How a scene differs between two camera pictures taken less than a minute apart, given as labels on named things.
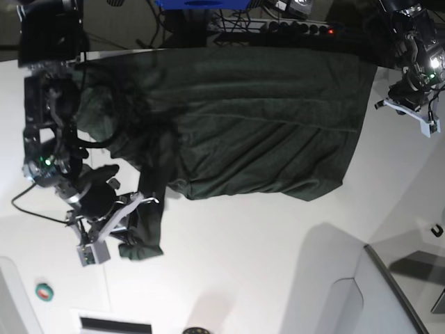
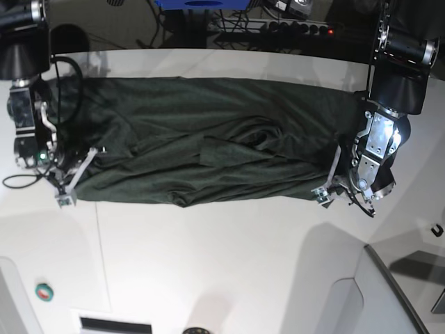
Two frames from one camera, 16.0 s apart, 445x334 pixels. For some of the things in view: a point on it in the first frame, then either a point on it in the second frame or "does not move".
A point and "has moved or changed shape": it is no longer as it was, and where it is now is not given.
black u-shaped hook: [439, 232] does not move
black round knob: [196, 330] does not move
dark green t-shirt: [222, 122] has moved or changed shape
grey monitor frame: [398, 287] does not move
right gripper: [410, 91] -> [343, 182]
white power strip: [272, 26] does not move
